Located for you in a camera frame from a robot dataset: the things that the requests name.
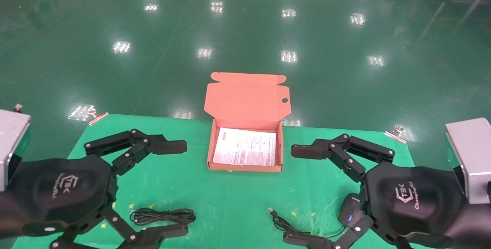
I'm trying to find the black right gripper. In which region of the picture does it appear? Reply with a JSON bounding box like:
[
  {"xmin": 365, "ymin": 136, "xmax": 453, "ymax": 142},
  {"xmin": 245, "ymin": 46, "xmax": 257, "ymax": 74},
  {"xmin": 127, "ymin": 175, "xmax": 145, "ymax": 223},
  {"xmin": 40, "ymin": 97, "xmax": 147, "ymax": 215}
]
[{"xmin": 283, "ymin": 134, "xmax": 491, "ymax": 249}]

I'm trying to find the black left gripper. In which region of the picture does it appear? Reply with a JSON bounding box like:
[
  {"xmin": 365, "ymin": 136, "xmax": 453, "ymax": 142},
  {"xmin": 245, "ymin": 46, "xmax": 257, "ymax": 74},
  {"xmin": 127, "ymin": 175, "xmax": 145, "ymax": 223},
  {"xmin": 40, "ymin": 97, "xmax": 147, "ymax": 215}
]
[{"xmin": 0, "ymin": 129, "xmax": 189, "ymax": 249}]

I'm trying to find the black wired computer mouse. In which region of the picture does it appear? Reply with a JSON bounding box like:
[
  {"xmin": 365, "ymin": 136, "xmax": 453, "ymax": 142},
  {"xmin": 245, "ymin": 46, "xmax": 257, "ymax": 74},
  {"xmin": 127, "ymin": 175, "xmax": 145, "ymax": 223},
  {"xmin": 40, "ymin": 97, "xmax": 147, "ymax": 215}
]
[{"xmin": 268, "ymin": 193, "xmax": 364, "ymax": 239}]

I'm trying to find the black data cable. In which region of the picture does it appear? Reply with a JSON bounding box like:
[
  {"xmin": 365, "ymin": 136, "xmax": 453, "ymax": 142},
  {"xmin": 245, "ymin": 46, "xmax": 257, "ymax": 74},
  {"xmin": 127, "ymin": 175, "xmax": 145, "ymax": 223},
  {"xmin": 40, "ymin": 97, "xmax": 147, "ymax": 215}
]
[{"xmin": 130, "ymin": 208, "xmax": 196, "ymax": 226}]

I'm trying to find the open brown cardboard box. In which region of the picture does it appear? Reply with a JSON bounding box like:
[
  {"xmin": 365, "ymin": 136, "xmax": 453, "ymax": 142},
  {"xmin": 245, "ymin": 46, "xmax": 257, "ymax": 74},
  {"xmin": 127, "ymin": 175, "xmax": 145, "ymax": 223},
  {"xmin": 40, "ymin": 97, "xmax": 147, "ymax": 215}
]
[{"xmin": 204, "ymin": 72, "xmax": 292, "ymax": 173}]

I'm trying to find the metal spring clip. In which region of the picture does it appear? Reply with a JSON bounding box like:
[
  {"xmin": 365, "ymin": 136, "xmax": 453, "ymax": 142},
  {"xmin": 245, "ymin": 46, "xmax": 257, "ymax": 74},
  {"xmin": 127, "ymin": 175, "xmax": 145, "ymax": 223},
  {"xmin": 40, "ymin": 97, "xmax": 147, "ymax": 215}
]
[
  {"xmin": 88, "ymin": 107, "xmax": 109, "ymax": 126},
  {"xmin": 385, "ymin": 125, "xmax": 407, "ymax": 144}
]

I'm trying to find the green table mat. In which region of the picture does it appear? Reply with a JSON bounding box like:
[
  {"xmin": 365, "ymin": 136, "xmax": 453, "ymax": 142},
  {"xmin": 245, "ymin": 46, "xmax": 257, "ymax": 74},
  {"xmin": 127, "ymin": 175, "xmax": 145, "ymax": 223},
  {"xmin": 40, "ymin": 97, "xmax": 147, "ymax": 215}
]
[{"xmin": 12, "ymin": 114, "xmax": 449, "ymax": 249}]

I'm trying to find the white printed instruction sheet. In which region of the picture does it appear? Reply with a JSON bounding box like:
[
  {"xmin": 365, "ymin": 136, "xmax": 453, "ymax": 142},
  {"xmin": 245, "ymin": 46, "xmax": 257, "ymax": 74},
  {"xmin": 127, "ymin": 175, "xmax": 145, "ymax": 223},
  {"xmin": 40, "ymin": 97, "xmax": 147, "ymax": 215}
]
[{"xmin": 213, "ymin": 127, "xmax": 277, "ymax": 166}]

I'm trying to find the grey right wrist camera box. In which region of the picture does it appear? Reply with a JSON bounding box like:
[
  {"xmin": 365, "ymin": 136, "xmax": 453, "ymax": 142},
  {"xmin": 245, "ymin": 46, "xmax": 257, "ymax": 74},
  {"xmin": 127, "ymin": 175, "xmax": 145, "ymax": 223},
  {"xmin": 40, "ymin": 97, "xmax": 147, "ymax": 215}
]
[{"xmin": 445, "ymin": 118, "xmax": 491, "ymax": 204}]

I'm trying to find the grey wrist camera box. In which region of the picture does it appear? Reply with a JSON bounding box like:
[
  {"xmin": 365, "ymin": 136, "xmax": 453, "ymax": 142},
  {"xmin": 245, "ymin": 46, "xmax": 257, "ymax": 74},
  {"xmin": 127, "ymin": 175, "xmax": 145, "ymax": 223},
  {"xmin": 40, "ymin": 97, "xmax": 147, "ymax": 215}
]
[
  {"xmin": 445, "ymin": 118, "xmax": 491, "ymax": 204},
  {"xmin": 0, "ymin": 104, "xmax": 31, "ymax": 192}
]

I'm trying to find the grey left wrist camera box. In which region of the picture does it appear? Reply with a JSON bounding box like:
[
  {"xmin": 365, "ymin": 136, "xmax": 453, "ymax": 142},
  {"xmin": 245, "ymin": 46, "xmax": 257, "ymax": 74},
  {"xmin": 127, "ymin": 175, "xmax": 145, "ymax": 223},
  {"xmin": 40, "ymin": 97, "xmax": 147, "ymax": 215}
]
[{"xmin": 0, "ymin": 104, "xmax": 31, "ymax": 192}]

